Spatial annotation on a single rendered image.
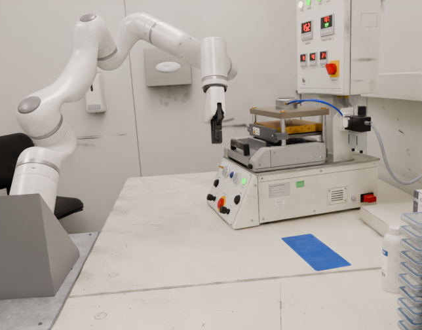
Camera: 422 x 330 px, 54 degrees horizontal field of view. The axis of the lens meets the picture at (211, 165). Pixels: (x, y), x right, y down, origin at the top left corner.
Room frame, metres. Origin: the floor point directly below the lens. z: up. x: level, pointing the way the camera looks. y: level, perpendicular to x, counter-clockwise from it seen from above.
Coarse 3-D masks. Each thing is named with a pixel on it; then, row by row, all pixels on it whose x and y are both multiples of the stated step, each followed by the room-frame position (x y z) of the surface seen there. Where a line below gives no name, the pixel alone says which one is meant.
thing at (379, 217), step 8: (360, 208) 1.28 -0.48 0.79; (368, 208) 1.25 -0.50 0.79; (376, 208) 1.25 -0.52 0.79; (384, 208) 1.24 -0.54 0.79; (392, 208) 1.24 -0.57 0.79; (400, 208) 1.23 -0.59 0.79; (408, 208) 1.23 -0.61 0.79; (360, 216) 1.27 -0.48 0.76; (368, 216) 1.22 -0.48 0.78; (376, 216) 1.18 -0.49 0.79; (384, 216) 1.17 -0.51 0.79; (392, 216) 1.17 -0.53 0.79; (400, 216) 1.16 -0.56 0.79; (368, 224) 1.22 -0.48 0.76; (376, 224) 1.17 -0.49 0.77; (384, 224) 1.12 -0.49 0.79; (392, 224) 1.11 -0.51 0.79; (400, 224) 1.10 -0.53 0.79; (384, 232) 1.12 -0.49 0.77
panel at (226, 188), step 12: (240, 168) 1.38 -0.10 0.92; (228, 180) 1.44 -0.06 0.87; (240, 180) 1.34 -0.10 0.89; (216, 192) 1.50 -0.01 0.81; (228, 192) 1.40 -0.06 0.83; (240, 192) 1.30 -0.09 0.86; (216, 204) 1.45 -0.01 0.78; (228, 204) 1.36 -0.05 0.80; (240, 204) 1.27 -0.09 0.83; (228, 216) 1.32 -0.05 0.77
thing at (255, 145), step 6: (252, 138) 1.47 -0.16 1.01; (252, 144) 1.47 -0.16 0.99; (258, 144) 1.42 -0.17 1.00; (264, 144) 1.37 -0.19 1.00; (228, 150) 1.52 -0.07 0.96; (234, 150) 1.48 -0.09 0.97; (240, 150) 1.47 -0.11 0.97; (252, 150) 1.46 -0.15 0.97; (234, 156) 1.46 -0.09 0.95; (240, 156) 1.39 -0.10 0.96; (246, 156) 1.34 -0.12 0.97; (246, 162) 1.34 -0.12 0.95
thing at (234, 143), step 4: (232, 140) 1.48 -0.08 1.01; (236, 140) 1.45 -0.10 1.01; (232, 144) 1.48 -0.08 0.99; (236, 144) 1.43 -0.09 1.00; (240, 144) 1.39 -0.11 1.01; (244, 144) 1.36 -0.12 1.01; (248, 144) 1.36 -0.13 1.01; (232, 148) 1.49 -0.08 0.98; (236, 148) 1.49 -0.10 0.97; (240, 148) 1.39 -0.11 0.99; (244, 148) 1.36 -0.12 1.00; (248, 148) 1.36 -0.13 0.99; (244, 152) 1.36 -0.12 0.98; (248, 152) 1.36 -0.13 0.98
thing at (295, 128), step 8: (288, 120) 1.46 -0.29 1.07; (296, 120) 1.52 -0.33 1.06; (304, 120) 1.51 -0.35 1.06; (288, 128) 1.37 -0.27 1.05; (296, 128) 1.38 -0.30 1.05; (304, 128) 1.38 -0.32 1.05; (312, 128) 1.39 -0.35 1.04; (320, 128) 1.40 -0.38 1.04; (288, 136) 1.37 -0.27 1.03; (296, 136) 1.38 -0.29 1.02; (304, 136) 1.38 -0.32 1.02
